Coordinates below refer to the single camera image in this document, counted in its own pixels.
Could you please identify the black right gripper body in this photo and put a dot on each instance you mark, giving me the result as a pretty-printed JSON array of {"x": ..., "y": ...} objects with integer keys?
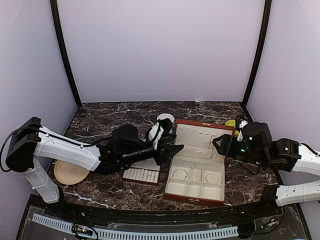
[{"x": 252, "y": 157}]

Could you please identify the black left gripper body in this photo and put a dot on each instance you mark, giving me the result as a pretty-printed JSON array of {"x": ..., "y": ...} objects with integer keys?
[{"x": 131, "y": 158}]

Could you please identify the brown jewelry tray insert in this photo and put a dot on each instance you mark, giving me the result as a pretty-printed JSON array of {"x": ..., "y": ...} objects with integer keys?
[{"x": 143, "y": 172}]

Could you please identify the brown jewelry box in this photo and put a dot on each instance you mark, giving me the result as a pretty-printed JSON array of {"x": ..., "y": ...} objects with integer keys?
[{"x": 197, "y": 173}]

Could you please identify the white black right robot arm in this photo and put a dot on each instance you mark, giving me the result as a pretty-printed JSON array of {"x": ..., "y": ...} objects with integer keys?
[{"x": 296, "y": 191}]

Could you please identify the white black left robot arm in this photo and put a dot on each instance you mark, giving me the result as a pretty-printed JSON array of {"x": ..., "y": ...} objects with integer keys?
[{"x": 31, "y": 141}]

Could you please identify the green bowl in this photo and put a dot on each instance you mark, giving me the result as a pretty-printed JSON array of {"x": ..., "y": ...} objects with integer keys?
[{"x": 231, "y": 123}]

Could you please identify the light blue mug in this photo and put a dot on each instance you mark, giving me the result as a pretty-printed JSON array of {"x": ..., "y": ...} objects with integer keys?
[{"x": 167, "y": 122}]

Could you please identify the beige round plate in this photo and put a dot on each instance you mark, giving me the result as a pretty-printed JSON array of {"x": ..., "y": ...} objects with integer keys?
[{"x": 69, "y": 174}]

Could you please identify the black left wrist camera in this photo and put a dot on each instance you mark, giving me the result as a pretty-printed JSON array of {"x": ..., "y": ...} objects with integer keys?
[{"x": 161, "y": 134}]

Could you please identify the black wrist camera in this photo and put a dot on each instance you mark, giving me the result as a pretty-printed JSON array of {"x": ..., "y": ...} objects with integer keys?
[
  {"x": 240, "y": 123},
  {"x": 161, "y": 134}
]

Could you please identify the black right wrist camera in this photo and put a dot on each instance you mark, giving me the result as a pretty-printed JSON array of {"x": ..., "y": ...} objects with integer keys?
[{"x": 240, "y": 123}]

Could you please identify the black front table rail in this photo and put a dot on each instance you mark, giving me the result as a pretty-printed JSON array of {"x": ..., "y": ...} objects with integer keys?
[{"x": 239, "y": 214}]

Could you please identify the white slotted cable duct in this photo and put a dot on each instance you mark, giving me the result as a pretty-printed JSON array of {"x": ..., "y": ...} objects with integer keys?
[{"x": 132, "y": 232}]

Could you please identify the black right corner post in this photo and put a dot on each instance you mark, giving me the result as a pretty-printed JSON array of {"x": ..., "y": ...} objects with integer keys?
[{"x": 258, "y": 53}]

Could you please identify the black corner post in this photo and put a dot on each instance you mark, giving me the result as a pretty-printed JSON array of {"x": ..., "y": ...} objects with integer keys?
[
  {"x": 63, "y": 52},
  {"x": 258, "y": 53}
]

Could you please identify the black left corner post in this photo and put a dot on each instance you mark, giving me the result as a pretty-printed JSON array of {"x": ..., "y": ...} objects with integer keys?
[{"x": 63, "y": 52}]

